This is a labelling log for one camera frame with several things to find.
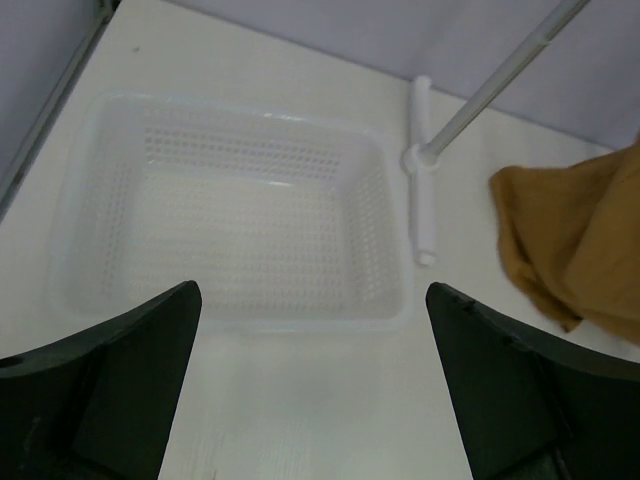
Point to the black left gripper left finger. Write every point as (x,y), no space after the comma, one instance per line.
(100,404)

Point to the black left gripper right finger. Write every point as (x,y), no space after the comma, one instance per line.
(530,405)

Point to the brown tank top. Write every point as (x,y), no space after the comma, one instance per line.
(568,239)

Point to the white plastic basket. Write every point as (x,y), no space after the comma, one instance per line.
(287,224)

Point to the white clothes rack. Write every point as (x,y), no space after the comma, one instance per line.
(421,160)

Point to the left aluminium frame post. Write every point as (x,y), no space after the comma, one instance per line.
(44,46)

